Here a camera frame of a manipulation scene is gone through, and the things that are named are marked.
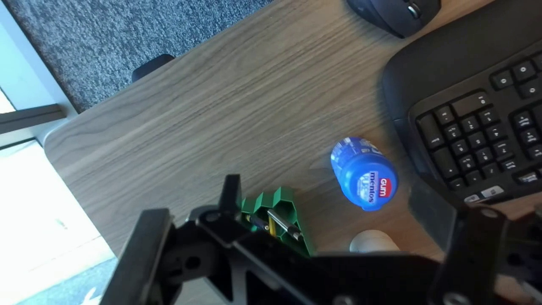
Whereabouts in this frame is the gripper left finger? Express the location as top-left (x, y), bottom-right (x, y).
top-left (100, 208), bottom-right (172, 305)

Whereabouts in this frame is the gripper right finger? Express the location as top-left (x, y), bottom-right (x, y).
top-left (428, 207), bottom-right (508, 305)

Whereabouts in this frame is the blue gum bottle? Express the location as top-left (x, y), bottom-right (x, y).
top-left (330, 137), bottom-right (398, 212)

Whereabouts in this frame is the white paper cup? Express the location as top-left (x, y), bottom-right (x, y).
top-left (349, 230), bottom-right (398, 254)

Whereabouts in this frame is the black ergonomic keyboard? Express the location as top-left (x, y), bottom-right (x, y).
top-left (379, 0), bottom-right (542, 203)

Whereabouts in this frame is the black computer mouse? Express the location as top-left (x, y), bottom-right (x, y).
top-left (345, 0), bottom-right (442, 39)

